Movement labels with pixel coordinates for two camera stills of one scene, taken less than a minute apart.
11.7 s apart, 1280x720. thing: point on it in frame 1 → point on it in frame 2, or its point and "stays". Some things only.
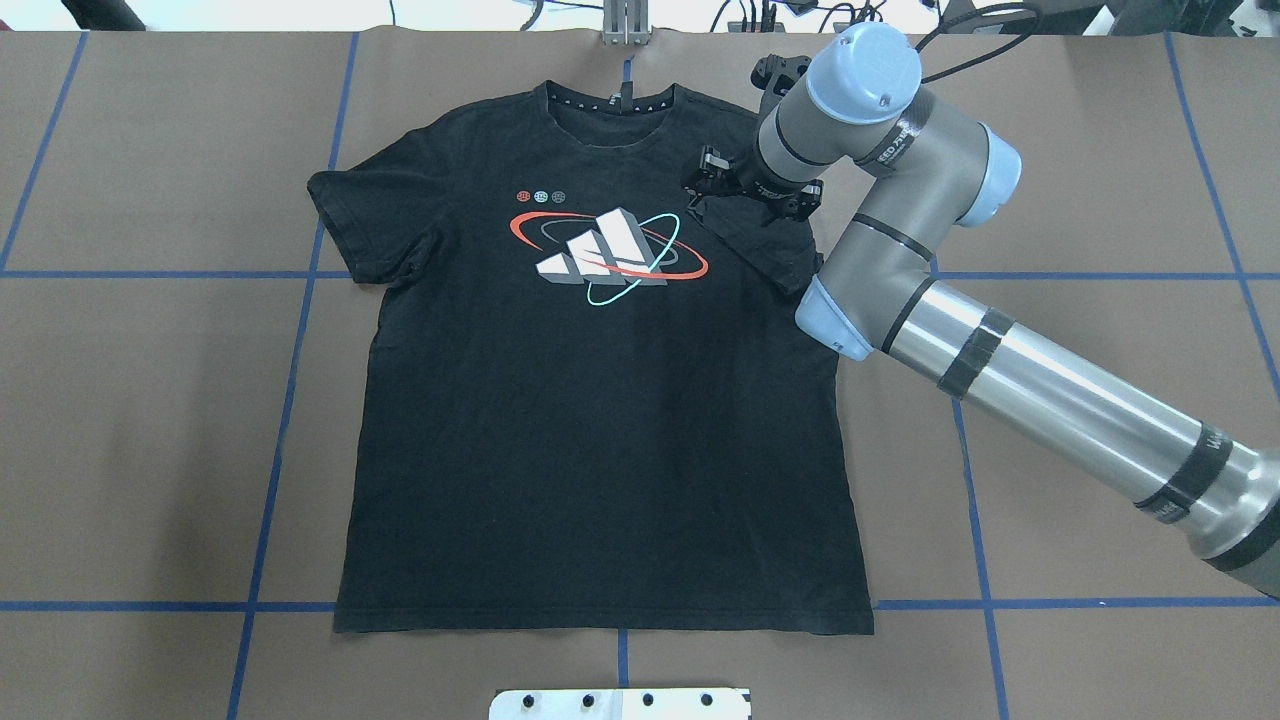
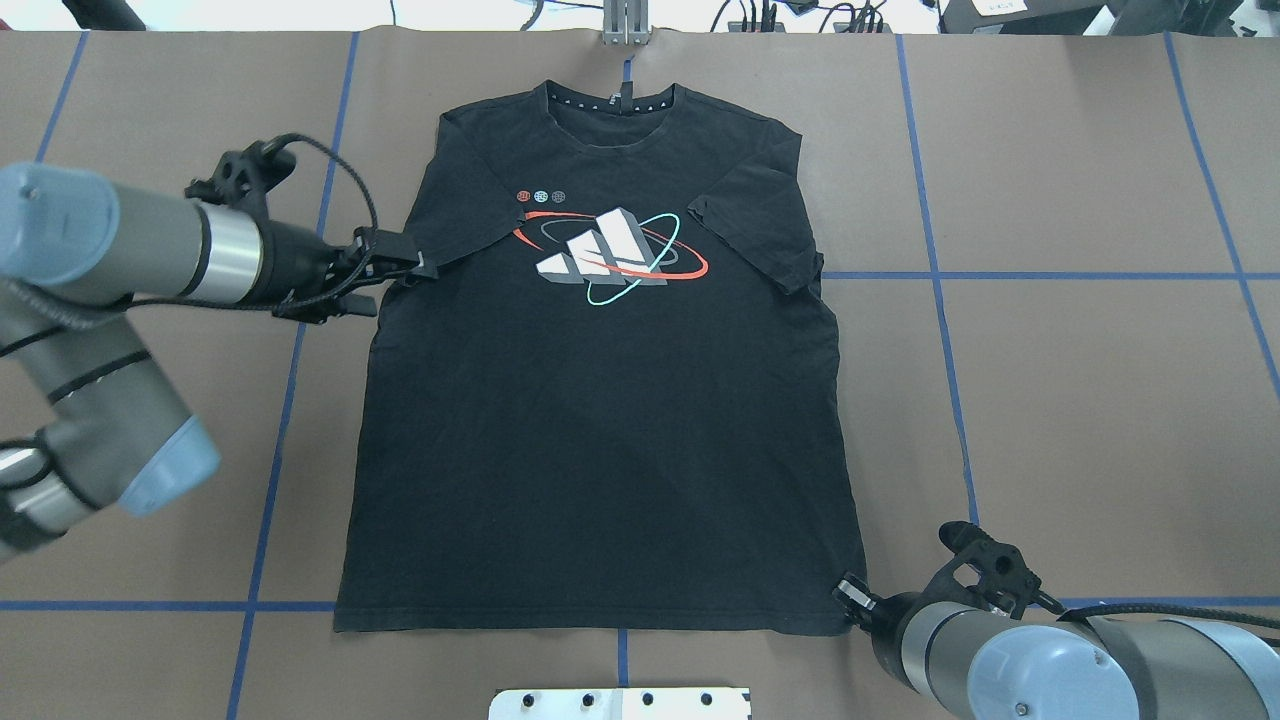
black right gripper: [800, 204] → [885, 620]
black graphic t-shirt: [591, 401] stays
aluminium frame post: [625, 22] stays
